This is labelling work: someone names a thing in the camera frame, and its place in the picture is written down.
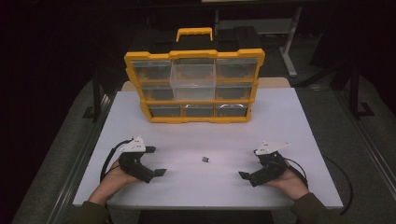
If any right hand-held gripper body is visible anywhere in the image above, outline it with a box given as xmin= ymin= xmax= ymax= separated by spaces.
xmin=247 ymin=140 xmax=291 ymax=188

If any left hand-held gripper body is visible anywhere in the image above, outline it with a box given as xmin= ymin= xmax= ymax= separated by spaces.
xmin=118 ymin=135 xmax=156 ymax=185

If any clear plastic drawer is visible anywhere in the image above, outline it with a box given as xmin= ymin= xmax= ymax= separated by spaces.
xmin=169 ymin=58 xmax=218 ymax=102

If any person's left hand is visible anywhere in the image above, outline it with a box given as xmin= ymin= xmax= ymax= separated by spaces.
xmin=100 ymin=159 xmax=142 ymax=196

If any person's right hand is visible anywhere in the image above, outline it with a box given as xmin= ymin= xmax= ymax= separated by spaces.
xmin=263 ymin=168 xmax=310 ymax=201

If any black box under table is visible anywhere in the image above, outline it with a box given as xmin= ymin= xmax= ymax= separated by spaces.
xmin=137 ymin=209 xmax=276 ymax=224

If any yellow black organizer case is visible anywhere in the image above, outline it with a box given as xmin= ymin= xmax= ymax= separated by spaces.
xmin=123 ymin=27 xmax=266 ymax=125

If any black metal stand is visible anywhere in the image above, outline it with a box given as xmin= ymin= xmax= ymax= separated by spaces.
xmin=81 ymin=69 xmax=106 ymax=123
xmin=347 ymin=60 xmax=376 ymax=121

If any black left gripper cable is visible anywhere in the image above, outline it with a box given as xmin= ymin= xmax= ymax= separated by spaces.
xmin=99 ymin=138 xmax=134 ymax=184

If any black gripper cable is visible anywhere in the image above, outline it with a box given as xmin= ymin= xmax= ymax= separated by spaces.
xmin=283 ymin=157 xmax=310 ymax=189
xmin=99 ymin=138 xmax=134 ymax=184

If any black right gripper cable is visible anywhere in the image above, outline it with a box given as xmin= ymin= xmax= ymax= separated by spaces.
xmin=283 ymin=157 xmax=310 ymax=189

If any aluminium rail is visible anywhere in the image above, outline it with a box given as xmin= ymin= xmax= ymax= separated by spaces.
xmin=335 ymin=89 xmax=396 ymax=195
xmin=46 ymin=92 xmax=117 ymax=224

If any long black cable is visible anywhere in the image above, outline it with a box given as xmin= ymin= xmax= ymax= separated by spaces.
xmin=321 ymin=154 xmax=355 ymax=217

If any white metal desk frame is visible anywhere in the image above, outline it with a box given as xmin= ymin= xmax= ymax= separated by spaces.
xmin=214 ymin=6 xmax=304 ymax=78

